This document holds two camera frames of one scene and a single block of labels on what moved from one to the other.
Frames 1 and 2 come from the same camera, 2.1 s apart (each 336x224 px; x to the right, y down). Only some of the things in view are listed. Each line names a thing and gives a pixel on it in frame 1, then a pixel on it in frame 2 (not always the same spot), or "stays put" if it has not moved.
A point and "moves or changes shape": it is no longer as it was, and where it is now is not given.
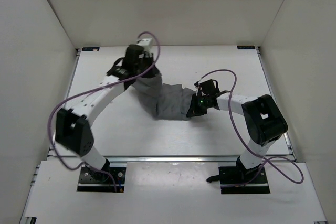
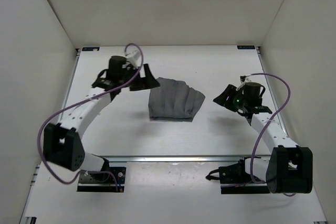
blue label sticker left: [90, 49] stays put
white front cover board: [174, 192] stays put
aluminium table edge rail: [169, 159] stays put
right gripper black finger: [193, 109] to [226, 99]
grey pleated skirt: [167, 101] moves or changes shape
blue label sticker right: [245, 47] stays put
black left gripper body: [144, 64] to [127, 75]
